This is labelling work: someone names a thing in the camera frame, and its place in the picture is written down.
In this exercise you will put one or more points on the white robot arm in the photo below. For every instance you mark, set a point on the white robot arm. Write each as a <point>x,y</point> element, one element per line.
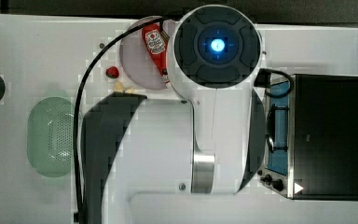
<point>204,134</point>

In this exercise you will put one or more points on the grey round plate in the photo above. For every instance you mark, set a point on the grey round plate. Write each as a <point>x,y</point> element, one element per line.
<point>138,65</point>

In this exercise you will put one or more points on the peeled toy banana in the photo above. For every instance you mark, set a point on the peeled toy banana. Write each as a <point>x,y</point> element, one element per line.
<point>120,88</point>

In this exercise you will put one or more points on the red ketchup bottle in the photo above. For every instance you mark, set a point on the red ketchup bottle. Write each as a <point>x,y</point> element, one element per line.
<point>156,43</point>

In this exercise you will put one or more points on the red toy strawberry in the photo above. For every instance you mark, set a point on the red toy strawberry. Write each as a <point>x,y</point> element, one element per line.
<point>112,72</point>

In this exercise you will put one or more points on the green perforated colander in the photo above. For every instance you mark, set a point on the green perforated colander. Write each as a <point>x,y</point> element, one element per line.
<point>50,136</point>

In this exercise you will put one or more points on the silver toaster oven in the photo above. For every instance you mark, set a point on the silver toaster oven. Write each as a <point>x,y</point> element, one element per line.
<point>312,138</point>

